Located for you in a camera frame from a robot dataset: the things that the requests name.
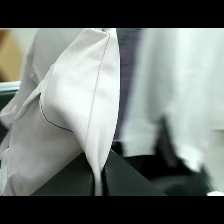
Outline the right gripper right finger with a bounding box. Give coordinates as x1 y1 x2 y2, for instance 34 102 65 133
101 149 167 196

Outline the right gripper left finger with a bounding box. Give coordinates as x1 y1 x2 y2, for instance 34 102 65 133
32 151 96 196

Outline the grey long-sleeved shirt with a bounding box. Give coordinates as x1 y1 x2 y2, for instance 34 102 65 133
0 28 122 196

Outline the white garment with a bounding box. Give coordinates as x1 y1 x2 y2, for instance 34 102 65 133
119 28 224 169

